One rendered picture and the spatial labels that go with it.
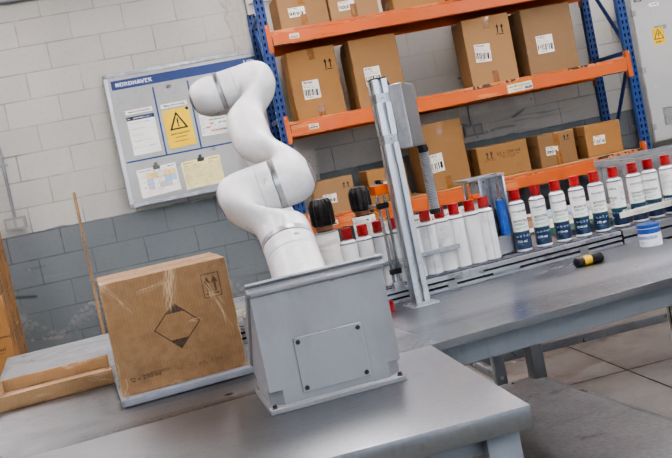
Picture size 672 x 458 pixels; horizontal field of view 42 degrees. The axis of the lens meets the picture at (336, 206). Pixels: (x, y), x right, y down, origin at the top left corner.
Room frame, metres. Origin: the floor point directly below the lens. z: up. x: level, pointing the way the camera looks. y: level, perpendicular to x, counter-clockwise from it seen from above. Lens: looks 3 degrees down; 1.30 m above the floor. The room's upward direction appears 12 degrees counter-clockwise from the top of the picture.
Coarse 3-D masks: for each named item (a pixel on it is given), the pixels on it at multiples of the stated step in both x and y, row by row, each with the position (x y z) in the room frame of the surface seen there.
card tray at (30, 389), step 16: (64, 368) 2.53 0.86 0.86; (80, 368) 2.54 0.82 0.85; (96, 368) 2.55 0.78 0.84; (0, 384) 2.42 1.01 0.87; (16, 384) 2.49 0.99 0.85; (32, 384) 2.50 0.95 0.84; (48, 384) 2.47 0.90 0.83; (64, 384) 2.28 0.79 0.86; (80, 384) 2.29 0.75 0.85; (96, 384) 2.30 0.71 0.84; (0, 400) 2.23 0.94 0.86; (16, 400) 2.25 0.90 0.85; (32, 400) 2.26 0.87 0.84; (48, 400) 2.27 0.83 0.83
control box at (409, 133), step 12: (396, 84) 2.55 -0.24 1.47; (408, 84) 2.64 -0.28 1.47; (396, 96) 2.55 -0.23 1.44; (408, 96) 2.61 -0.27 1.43; (396, 108) 2.55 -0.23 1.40; (408, 108) 2.58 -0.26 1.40; (396, 120) 2.56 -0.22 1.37; (408, 120) 2.55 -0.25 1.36; (408, 132) 2.55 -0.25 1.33; (420, 132) 2.67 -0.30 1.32; (408, 144) 2.55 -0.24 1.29; (420, 144) 2.65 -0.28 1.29
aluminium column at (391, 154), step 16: (368, 80) 2.57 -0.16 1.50; (384, 80) 2.55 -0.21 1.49; (384, 112) 2.55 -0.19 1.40; (384, 128) 2.54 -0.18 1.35; (384, 160) 2.56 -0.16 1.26; (400, 160) 2.55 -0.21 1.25; (400, 176) 2.55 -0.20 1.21; (400, 192) 2.55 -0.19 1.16; (400, 208) 2.54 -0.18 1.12; (400, 224) 2.54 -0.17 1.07; (400, 240) 2.56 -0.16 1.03; (416, 240) 2.55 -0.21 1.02; (416, 256) 2.55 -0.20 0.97; (416, 272) 2.55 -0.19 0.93; (416, 288) 2.54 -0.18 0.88; (416, 304) 2.54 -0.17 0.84
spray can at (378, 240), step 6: (372, 222) 2.69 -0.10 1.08; (378, 222) 2.68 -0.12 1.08; (372, 228) 2.70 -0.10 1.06; (378, 228) 2.68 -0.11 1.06; (378, 234) 2.68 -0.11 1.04; (378, 240) 2.67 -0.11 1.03; (378, 246) 2.67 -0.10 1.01; (384, 246) 2.67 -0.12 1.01; (378, 252) 2.68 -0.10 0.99; (384, 252) 2.67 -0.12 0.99; (390, 252) 2.69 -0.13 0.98; (384, 258) 2.67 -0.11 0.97; (384, 270) 2.67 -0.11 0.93; (384, 276) 2.67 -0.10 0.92; (390, 276) 2.67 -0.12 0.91; (390, 282) 2.67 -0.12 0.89
